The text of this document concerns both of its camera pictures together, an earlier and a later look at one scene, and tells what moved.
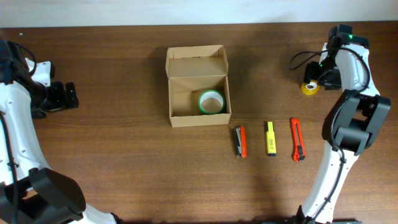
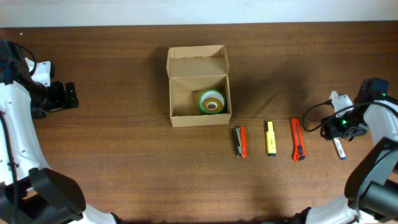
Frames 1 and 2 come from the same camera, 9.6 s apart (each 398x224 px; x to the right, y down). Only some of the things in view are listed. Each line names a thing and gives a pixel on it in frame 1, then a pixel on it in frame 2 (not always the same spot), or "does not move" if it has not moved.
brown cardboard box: [198, 87] does not move
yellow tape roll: [310, 88] → [212, 104]
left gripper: [60, 101] does not move
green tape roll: [211, 102] does not move
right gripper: [310, 71] → [331, 130]
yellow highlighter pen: [271, 139] does not move
